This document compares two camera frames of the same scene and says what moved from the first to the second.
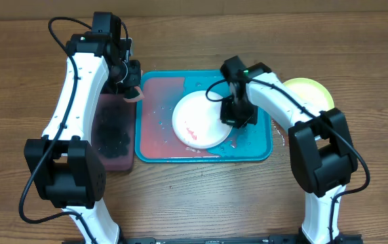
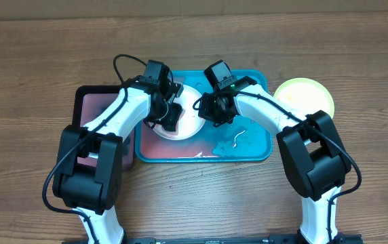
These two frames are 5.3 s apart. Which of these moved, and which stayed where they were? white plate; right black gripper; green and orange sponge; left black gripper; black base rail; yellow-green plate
Moved: left black gripper; green and orange sponge; right black gripper; white plate
Stayed: black base rail; yellow-green plate
